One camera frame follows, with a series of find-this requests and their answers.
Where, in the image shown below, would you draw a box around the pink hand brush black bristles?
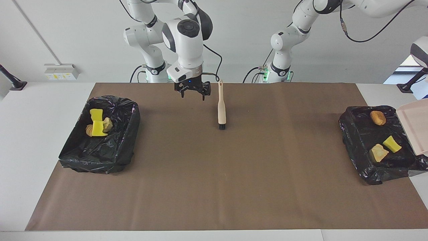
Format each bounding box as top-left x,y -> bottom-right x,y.
217,80 -> 228,130

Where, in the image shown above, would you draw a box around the beige bread chunk toy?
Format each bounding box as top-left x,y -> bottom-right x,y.
370,144 -> 390,163

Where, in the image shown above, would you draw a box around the small yellow sponge piece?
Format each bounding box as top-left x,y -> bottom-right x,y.
383,136 -> 402,153

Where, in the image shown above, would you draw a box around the pink plastic dustpan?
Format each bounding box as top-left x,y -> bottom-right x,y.
396,99 -> 428,157

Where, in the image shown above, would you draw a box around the bin lined with black bag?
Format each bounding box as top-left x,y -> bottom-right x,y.
59,95 -> 141,174
338,105 -> 428,185

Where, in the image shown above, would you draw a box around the brown paper table mat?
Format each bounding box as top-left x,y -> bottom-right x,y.
25,83 -> 428,231

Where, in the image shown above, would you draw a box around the bright window opening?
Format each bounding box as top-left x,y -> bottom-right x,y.
400,55 -> 418,67

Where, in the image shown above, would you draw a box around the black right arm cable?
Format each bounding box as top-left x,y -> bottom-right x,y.
203,44 -> 223,82

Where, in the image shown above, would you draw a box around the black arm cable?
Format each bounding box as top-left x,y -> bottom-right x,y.
203,44 -> 223,82
339,0 -> 417,43

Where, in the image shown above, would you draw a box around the black left base cable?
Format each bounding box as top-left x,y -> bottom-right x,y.
243,49 -> 275,83

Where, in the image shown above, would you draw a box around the black base cable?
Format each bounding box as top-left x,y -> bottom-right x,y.
243,49 -> 275,83
129,65 -> 145,83

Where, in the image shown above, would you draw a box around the black right base cable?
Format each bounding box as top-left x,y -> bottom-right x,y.
129,65 -> 145,83

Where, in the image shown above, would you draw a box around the white wall socket box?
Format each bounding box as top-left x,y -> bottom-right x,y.
44,64 -> 80,81

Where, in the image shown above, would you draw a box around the white wall cable conduit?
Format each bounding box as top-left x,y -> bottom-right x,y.
13,0 -> 63,65

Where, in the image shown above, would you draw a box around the black camera stand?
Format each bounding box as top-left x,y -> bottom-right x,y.
0,64 -> 28,91
397,67 -> 428,93

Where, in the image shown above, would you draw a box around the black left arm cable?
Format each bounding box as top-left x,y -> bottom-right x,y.
339,0 -> 417,43

